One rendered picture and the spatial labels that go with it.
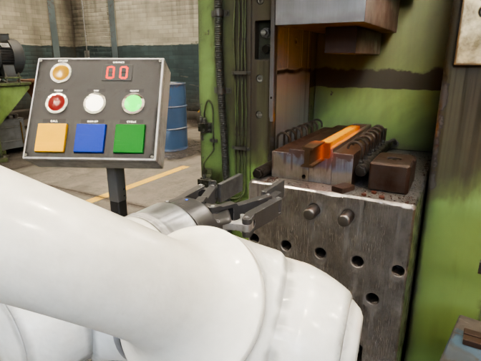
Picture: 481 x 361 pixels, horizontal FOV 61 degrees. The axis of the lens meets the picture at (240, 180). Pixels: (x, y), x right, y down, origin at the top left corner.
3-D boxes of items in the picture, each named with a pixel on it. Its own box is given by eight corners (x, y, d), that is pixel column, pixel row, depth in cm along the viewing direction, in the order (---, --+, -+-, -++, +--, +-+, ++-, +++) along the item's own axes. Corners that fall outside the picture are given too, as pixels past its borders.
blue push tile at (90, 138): (102, 151, 100) (105, 123, 102) (72, 151, 101) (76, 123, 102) (105, 154, 102) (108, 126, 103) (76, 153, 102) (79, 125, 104)
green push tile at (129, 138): (142, 153, 99) (144, 124, 102) (112, 152, 100) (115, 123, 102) (144, 155, 101) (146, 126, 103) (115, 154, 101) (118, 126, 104)
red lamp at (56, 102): (58, 112, 103) (56, 94, 102) (46, 111, 105) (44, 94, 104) (69, 111, 106) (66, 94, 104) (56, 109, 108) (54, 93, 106)
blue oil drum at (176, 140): (170, 154, 536) (167, 84, 510) (137, 149, 563) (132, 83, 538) (197, 146, 585) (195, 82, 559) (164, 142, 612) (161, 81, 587)
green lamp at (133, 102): (136, 113, 102) (135, 95, 100) (122, 112, 104) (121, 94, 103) (144, 112, 104) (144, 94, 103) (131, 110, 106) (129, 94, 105)
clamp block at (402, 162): (407, 195, 88) (411, 166, 86) (366, 190, 92) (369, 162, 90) (414, 181, 98) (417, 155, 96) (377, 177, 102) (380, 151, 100)
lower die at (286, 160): (351, 188, 94) (353, 151, 91) (271, 175, 103) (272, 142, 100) (384, 152, 129) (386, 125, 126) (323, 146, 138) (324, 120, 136)
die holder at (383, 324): (392, 387, 95) (416, 205, 82) (247, 336, 112) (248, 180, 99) (419, 278, 142) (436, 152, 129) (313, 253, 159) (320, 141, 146)
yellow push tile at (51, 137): (62, 152, 101) (66, 122, 103) (33, 151, 102) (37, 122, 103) (66, 154, 103) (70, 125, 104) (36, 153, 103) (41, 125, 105)
